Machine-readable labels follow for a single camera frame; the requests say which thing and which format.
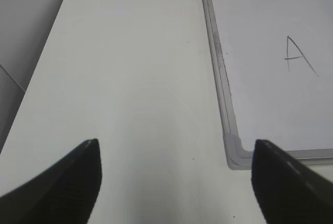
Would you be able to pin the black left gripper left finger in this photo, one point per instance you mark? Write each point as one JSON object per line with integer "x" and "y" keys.
{"x": 66, "y": 192}

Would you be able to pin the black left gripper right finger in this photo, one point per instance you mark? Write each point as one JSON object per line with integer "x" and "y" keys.
{"x": 286, "y": 190}

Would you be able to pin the white magnetic whiteboard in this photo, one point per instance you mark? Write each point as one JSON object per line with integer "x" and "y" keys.
{"x": 272, "y": 64}

